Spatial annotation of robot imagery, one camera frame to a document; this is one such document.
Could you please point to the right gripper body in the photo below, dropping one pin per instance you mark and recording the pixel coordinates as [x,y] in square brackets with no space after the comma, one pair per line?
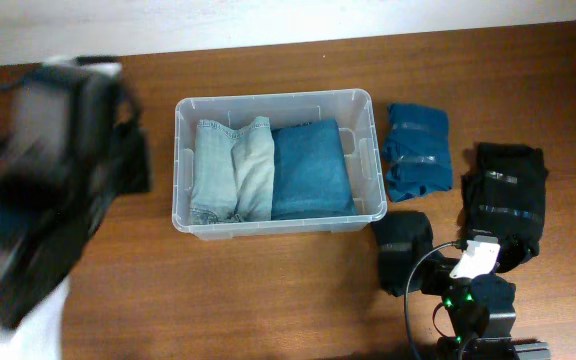
[442,284]

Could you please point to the small black taped garment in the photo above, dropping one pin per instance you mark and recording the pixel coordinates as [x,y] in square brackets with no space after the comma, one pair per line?
[402,238]

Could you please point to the large black taped garment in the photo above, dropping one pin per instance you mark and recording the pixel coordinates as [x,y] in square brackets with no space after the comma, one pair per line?
[505,198]

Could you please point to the teal taped shirt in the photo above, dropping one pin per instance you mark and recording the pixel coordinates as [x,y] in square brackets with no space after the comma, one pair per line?
[417,151]

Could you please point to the dark blue jeans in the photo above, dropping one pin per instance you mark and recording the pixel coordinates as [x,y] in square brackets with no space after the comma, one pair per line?
[311,178]

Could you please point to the light blue jeans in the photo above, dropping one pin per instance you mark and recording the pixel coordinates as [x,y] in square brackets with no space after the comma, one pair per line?
[233,173]

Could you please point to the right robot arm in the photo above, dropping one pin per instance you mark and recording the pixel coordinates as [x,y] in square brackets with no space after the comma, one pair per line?
[482,315]

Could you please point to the clear plastic storage container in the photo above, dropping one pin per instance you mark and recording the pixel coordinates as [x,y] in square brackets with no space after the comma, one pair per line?
[353,111]

